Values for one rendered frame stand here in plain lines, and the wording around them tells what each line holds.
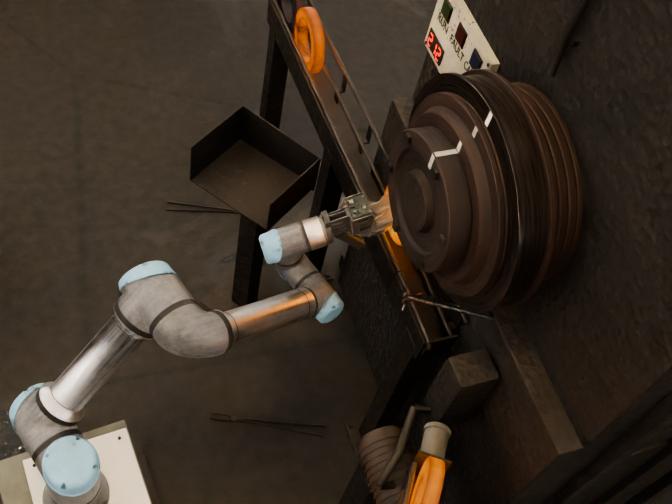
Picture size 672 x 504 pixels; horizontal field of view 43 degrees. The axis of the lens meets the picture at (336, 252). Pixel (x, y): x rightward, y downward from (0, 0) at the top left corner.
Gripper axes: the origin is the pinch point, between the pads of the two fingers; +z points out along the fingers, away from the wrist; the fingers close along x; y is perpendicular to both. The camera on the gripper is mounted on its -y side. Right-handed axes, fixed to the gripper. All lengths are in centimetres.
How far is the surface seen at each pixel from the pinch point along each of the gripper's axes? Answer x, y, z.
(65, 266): 53, -55, -97
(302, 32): 76, -10, -4
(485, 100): -18, 55, 10
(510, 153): -29, 53, 10
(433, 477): -64, 3, -17
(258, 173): 31.9, -11.3, -30.0
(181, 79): 128, -67, -45
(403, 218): -17.8, 24.9, -5.8
